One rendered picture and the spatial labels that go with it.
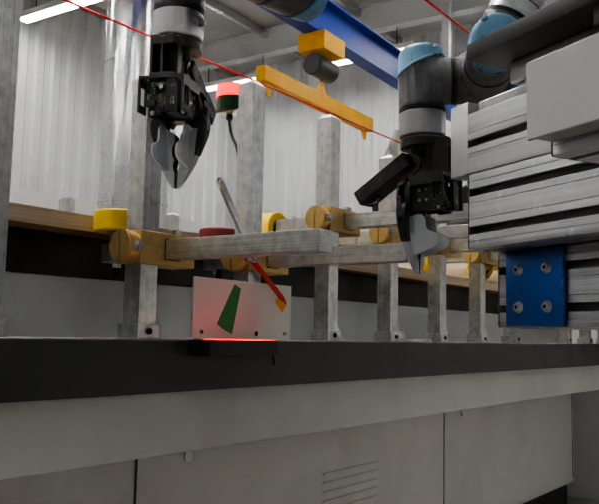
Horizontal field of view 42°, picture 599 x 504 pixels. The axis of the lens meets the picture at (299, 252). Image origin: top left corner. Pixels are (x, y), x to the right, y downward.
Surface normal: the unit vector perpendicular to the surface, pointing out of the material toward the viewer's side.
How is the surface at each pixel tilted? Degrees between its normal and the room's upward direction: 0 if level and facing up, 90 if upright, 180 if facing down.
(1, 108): 90
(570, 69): 90
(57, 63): 90
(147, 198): 90
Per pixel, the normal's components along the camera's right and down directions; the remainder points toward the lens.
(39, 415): 0.80, -0.04
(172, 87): -0.28, -0.11
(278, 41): -0.55, -0.10
